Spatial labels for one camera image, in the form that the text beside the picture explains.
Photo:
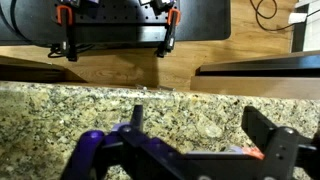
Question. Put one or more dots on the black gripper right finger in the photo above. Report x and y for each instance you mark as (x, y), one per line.
(280, 146)

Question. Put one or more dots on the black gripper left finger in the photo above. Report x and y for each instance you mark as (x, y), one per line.
(140, 146)

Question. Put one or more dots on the orange black clamp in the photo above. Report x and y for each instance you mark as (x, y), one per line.
(68, 33)
(171, 30)

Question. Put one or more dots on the white power adapter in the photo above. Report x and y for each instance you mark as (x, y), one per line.
(297, 18)

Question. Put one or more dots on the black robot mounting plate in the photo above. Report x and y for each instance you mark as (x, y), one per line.
(116, 13)

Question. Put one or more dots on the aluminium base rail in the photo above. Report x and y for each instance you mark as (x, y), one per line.
(150, 33)

